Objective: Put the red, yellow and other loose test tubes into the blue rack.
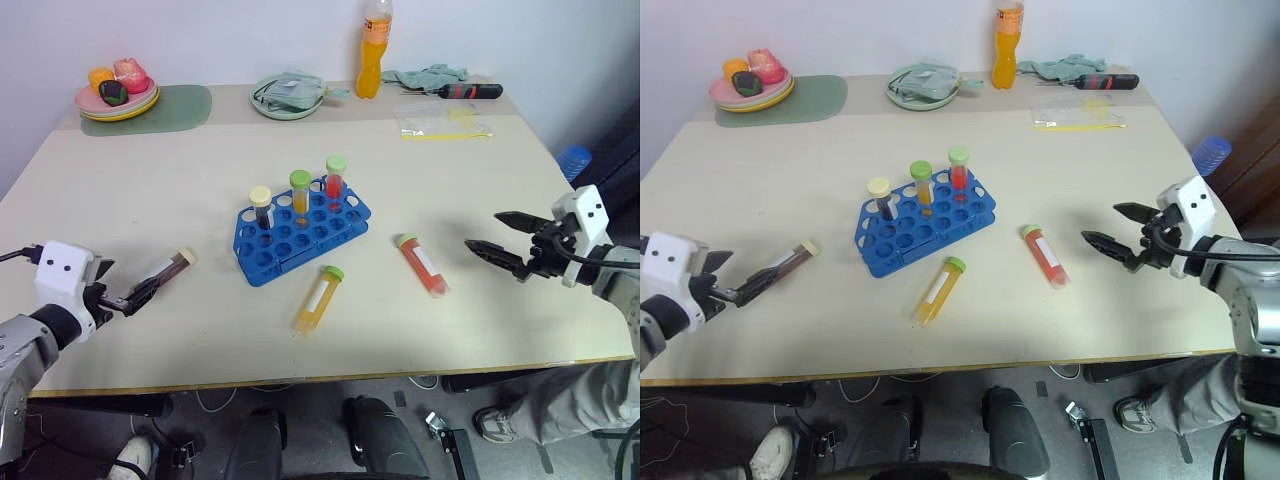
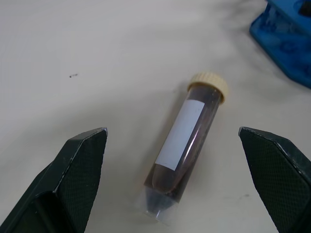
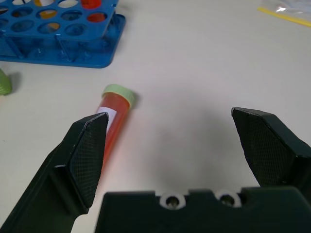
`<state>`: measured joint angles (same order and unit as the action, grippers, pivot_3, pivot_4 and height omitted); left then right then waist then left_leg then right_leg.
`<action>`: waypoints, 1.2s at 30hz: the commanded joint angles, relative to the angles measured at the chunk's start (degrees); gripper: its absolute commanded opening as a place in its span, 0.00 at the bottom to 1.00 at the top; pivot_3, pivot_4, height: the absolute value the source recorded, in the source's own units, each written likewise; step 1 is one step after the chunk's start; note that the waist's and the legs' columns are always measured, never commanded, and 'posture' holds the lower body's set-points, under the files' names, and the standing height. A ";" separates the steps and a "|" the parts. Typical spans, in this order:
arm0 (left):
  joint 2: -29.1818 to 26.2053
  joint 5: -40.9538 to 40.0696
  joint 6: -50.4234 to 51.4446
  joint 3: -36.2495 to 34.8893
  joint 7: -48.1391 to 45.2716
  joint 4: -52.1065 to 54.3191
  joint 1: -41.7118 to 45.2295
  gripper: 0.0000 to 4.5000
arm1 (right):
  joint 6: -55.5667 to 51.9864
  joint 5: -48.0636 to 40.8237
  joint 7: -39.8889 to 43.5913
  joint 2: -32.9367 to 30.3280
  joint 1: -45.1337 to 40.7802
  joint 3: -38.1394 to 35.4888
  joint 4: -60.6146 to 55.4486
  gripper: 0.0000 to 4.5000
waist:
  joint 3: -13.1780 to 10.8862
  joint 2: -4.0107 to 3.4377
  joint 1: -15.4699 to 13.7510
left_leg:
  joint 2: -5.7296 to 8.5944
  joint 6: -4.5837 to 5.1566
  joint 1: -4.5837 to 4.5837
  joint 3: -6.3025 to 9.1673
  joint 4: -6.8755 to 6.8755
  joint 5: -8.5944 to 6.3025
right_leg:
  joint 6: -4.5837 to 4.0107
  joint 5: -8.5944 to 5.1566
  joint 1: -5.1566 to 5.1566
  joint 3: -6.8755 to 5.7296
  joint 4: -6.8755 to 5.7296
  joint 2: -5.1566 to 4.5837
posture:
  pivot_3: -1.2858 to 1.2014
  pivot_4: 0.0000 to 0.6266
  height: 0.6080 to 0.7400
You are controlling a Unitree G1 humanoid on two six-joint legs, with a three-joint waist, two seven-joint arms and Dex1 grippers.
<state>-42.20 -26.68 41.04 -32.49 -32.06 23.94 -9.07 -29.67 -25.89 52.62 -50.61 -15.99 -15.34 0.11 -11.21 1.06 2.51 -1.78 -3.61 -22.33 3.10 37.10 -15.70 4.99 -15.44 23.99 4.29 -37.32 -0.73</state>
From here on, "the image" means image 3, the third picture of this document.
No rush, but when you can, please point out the orange tube with green cap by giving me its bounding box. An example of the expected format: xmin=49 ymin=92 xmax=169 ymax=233
xmin=96 ymin=83 xmax=136 ymax=175

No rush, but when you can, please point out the orange-capped tube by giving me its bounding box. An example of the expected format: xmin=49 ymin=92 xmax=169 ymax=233
xmin=34 ymin=0 xmax=61 ymax=32

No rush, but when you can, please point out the red capped tube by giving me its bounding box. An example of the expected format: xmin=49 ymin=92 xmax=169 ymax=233
xmin=80 ymin=0 xmax=108 ymax=23

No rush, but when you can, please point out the green screw cap tube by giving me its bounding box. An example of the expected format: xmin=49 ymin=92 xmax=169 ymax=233
xmin=0 ymin=68 xmax=12 ymax=96

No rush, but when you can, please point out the blue test tube rack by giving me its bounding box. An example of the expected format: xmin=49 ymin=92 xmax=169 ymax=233
xmin=0 ymin=0 xmax=127 ymax=69

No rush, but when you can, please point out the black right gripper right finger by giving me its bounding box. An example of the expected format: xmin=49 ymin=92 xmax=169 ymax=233
xmin=231 ymin=107 xmax=311 ymax=188

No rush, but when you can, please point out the clear zip bag yellow strip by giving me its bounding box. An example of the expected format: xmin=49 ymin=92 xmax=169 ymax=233
xmin=257 ymin=0 xmax=311 ymax=27

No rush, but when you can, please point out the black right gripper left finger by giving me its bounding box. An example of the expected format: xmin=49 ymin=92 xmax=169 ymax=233
xmin=0 ymin=112 xmax=110 ymax=233

